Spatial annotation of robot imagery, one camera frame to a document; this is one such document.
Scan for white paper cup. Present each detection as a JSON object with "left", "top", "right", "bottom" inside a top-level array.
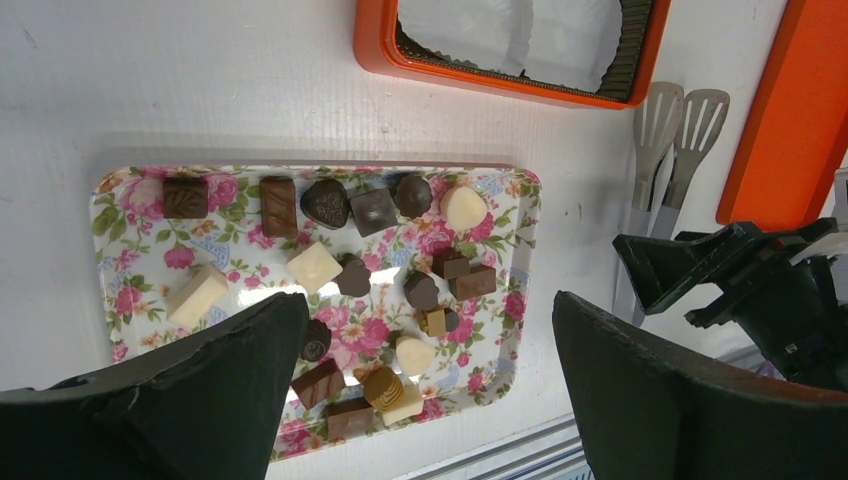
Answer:
[
  {"left": 524, "top": 0, "right": 623, "bottom": 92},
  {"left": 398, "top": 0, "right": 533, "bottom": 76}
]

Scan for metal tongs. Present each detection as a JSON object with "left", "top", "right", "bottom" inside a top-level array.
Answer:
[{"left": 612, "top": 81, "right": 731, "bottom": 329}]

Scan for orange chocolate box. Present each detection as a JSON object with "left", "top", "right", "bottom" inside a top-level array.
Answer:
[{"left": 353, "top": 1, "right": 671, "bottom": 110}]

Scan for floral tray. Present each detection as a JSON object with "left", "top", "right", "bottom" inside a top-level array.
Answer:
[{"left": 90, "top": 165, "right": 541, "bottom": 429}]

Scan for orange box lid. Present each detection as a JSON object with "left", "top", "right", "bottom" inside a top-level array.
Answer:
[{"left": 715, "top": 0, "right": 847, "bottom": 231}]

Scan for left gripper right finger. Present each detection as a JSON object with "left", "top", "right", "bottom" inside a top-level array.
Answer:
[{"left": 552, "top": 291, "right": 847, "bottom": 479}]

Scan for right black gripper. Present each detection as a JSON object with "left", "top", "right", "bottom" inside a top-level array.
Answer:
[{"left": 612, "top": 218, "right": 847, "bottom": 391}]

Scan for brown bar chocolate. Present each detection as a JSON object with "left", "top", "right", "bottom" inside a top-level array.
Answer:
[{"left": 259, "top": 176, "right": 298, "bottom": 239}]

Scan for brown rectangular chocolate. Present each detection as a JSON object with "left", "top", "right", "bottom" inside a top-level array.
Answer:
[{"left": 448, "top": 265, "right": 497, "bottom": 301}]

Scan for white rectangular chocolate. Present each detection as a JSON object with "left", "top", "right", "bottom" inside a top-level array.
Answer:
[{"left": 166, "top": 265, "right": 229, "bottom": 329}]

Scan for dark round chocolate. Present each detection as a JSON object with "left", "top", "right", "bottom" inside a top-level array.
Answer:
[{"left": 392, "top": 174, "right": 433, "bottom": 219}]

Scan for white heart chocolate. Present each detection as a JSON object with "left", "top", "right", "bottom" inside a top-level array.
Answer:
[{"left": 440, "top": 186, "right": 488, "bottom": 231}]

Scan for aluminium rail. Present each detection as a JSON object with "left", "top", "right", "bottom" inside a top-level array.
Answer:
[{"left": 400, "top": 413, "right": 595, "bottom": 479}]

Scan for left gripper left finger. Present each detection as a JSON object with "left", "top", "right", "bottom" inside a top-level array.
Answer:
[{"left": 1, "top": 293, "right": 310, "bottom": 479}]

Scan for dark square chocolate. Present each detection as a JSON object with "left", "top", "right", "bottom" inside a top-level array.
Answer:
[{"left": 349, "top": 188, "right": 398, "bottom": 238}]

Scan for white square chocolate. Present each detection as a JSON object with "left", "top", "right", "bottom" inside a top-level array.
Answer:
[{"left": 287, "top": 243, "right": 343, "bottom": 295}]

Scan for dark heart chocolate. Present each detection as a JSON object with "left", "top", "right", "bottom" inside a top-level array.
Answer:
[{"left": 300, "top": 179, "right": 350, "bottom": 230}]

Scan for brown square leaf chocolate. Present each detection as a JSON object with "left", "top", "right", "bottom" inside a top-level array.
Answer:
[{"left": 163, "top": 177, "right": 208, "bottom": 220}]

